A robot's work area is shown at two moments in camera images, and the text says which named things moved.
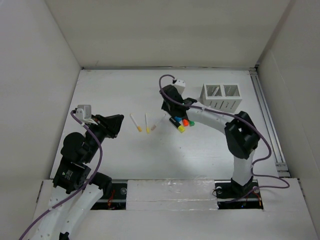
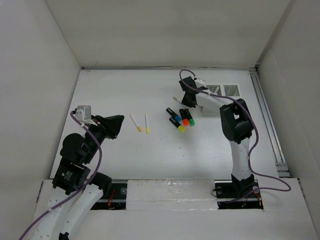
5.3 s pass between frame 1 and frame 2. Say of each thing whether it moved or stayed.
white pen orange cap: stayed
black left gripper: stayed
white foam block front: stayed
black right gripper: moved
